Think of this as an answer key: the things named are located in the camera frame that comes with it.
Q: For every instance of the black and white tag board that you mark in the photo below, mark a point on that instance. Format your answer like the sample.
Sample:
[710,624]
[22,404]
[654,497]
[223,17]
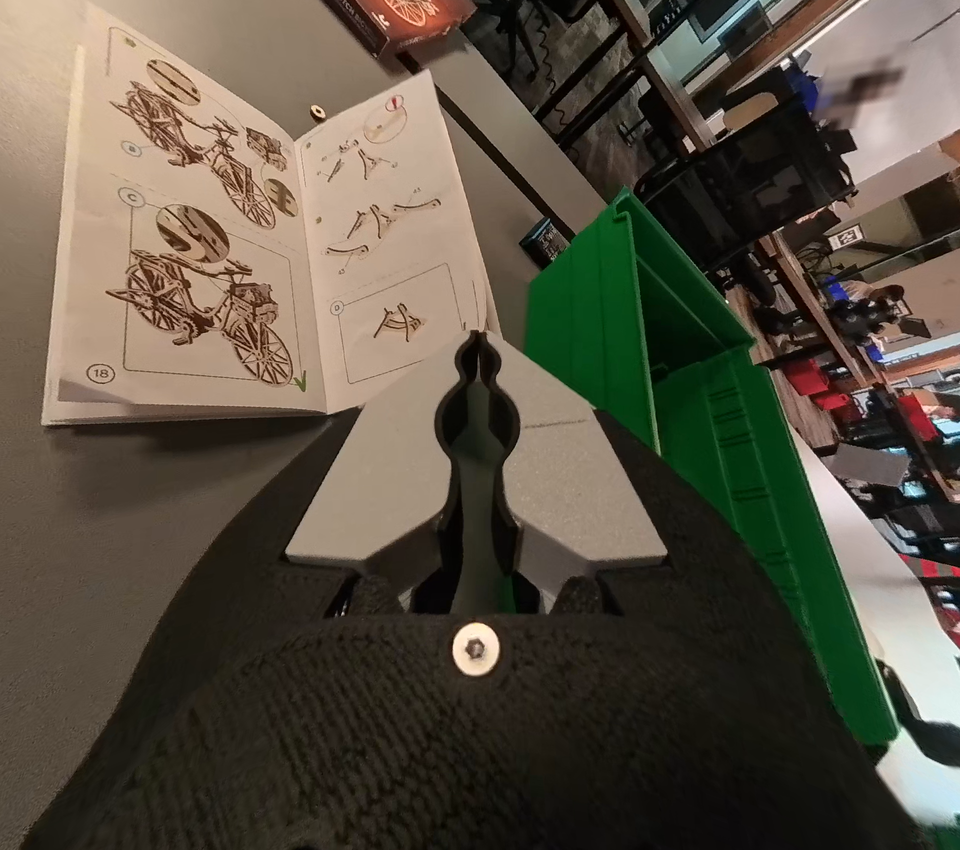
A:
[844,239]

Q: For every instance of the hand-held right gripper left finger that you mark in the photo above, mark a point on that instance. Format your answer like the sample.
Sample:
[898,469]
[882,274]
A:
[375,482]

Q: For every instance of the green plastic bin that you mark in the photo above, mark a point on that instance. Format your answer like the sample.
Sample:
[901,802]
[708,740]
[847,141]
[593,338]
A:
[720,475]

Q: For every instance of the small black blue box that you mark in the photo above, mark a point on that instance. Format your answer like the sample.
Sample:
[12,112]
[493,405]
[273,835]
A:
[547,242]

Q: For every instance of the dark wooden desk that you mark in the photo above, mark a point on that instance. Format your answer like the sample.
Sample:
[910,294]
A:
[637,17]

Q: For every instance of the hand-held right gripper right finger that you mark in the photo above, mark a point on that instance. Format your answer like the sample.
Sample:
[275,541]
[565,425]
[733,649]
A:
[577,490]

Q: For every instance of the white instruction booklet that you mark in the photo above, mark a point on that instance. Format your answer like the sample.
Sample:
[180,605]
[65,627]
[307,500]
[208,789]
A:
[225,250]

